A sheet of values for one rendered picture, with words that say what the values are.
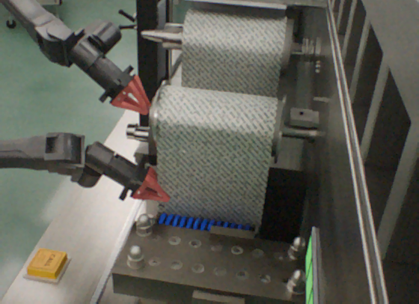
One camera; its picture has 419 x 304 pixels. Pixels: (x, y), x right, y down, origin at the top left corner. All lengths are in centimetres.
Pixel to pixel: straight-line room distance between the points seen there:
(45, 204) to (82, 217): 155
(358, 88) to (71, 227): 86
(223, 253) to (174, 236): 11
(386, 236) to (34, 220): 246
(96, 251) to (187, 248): 28
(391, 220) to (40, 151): 77
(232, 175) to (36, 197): 203
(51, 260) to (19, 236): 152
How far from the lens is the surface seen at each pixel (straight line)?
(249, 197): 106
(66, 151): 104
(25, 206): 290
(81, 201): 139
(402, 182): 41
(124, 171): 106
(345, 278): 56
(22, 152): 106
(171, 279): 98
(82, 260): 122
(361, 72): 68
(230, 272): 100
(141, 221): 105
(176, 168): 104
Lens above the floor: 175
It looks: 32 degrees down
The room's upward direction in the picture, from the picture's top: 3 degrees clockwise
